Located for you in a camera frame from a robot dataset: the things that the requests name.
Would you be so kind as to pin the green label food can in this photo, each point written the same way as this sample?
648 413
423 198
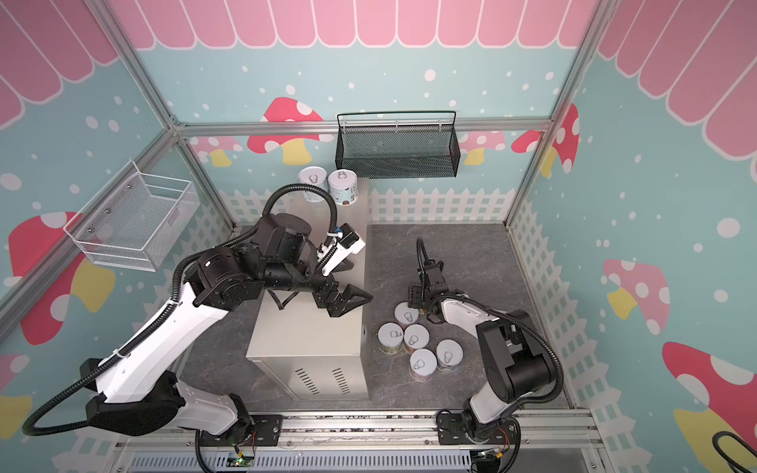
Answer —
391 338

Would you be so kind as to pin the teal brown label can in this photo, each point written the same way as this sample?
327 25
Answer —
343 187

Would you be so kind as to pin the teal label food can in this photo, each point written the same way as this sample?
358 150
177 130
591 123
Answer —
315 176

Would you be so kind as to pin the white wire wall basket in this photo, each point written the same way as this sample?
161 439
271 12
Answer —
134 221

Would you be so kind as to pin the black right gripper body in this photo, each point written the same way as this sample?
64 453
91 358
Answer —
427 293

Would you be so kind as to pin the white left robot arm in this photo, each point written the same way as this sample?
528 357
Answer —
134 391

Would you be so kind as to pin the teal label floor can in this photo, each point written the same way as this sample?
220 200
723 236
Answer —
449 355

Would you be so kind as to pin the white lid can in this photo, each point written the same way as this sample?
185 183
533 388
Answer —
405 315

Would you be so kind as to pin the pink label food can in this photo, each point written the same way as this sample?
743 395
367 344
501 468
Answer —
423 364

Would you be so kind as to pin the black mesh wall basket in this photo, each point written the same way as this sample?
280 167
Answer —
421 144

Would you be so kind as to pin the red label food can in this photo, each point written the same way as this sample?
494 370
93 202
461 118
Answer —
415 337

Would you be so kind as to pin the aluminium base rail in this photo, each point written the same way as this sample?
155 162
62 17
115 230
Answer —
552 440

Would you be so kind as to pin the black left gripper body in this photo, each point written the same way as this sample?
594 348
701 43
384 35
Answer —
323 295

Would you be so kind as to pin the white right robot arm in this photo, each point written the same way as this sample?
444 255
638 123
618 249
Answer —
519 364

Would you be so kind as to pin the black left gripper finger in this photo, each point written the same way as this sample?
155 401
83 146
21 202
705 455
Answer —
357 297
343 266

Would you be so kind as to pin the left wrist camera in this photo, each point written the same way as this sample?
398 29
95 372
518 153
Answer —
345 241

